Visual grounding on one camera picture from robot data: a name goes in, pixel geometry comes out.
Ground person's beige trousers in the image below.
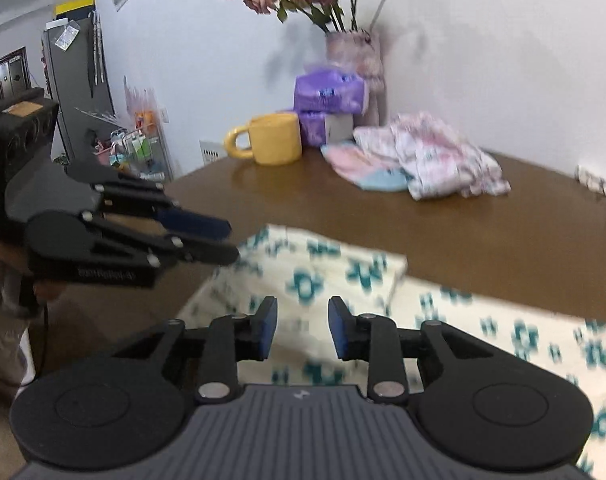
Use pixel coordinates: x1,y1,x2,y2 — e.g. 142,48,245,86
0,272,36,387

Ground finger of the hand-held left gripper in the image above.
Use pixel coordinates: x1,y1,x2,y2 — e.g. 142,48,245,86
90,179,233,241
90,217,242,269

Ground cream teal-flowered garment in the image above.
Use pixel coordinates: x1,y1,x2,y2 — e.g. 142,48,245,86
175,225,606,480

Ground pink and blue cloth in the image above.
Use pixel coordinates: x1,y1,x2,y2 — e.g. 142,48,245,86
320,142,414,192

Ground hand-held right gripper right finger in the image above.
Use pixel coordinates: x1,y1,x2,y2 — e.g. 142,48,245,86
328,295,494,404

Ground person's left hand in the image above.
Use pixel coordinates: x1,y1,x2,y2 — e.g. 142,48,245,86
0,241,64,306

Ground yellow mug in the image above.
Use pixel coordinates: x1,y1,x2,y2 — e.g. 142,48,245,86
224,112,303,166

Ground pink floral clothes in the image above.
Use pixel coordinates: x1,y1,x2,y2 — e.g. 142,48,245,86
353,111,512,201

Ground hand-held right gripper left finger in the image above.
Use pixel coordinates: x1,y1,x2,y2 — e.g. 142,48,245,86
110,295,279,404

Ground purple tissue pack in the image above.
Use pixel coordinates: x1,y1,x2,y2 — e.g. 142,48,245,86
298,110,355,149
293,71,368,115

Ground wire rack with bottles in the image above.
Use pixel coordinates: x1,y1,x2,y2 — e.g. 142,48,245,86
90,104,174,184

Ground purple mottled vase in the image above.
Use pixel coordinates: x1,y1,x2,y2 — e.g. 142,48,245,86
325,30,384,126

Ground yellow box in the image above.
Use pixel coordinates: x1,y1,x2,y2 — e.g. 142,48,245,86
55,0,96,19

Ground white power strip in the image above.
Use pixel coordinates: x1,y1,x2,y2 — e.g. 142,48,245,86
575,163,606,201

